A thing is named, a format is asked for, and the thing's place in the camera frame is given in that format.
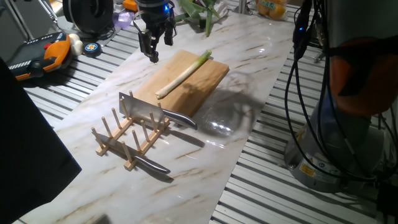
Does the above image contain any marble pattern table mat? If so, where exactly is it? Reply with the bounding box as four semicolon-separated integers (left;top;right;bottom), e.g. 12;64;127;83
18;12;296;224

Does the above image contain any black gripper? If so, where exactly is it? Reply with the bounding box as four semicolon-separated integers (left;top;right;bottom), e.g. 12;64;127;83
135;0;175;63

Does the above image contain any thin aluminium frame post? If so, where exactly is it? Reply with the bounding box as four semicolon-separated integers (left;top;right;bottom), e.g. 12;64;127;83
238;0;250;15

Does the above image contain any purple plastic bag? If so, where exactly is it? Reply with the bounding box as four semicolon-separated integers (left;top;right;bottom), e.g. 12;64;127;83
111;11;135;30

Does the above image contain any wooden peg rack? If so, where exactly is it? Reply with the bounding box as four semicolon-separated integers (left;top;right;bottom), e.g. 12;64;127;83
90;90;171;172

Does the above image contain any steel cleaver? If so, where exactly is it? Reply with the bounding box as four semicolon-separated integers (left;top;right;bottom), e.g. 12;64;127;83
118;91;198;131

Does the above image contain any clear bag of yellow fruit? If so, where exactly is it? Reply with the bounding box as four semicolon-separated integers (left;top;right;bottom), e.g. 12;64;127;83
255;0;290;21

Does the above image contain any black round spool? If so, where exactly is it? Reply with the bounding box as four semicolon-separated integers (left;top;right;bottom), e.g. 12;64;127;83
62;0;115;35

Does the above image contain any wooden cutting board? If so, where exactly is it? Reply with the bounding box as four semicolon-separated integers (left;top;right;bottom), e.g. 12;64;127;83
132;49;230;119

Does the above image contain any round blue black tape measure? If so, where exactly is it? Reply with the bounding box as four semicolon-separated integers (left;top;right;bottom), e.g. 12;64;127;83
83;42;103;58

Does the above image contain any pointed steel kitchen knife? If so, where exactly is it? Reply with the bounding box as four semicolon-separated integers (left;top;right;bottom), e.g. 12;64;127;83
95;133;171;175

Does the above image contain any upright aluminium frame post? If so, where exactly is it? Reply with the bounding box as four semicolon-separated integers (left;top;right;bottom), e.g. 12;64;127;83
5;0;35;41

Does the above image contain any orange plastic tool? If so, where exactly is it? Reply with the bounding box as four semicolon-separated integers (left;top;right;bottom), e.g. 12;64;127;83
122;0;139;12

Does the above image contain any small white rounded object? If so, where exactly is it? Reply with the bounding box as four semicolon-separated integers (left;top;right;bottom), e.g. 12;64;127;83
68;33;84;57

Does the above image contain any single white green scallion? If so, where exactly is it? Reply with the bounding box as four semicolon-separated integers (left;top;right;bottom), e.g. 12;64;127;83
154;49;213;100

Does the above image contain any orange black teach pendant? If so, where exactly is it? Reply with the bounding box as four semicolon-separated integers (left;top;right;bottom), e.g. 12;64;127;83
6;31;73;82

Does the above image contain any white plastic bag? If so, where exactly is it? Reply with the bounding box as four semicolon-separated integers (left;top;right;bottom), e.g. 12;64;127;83
214;1;229;18

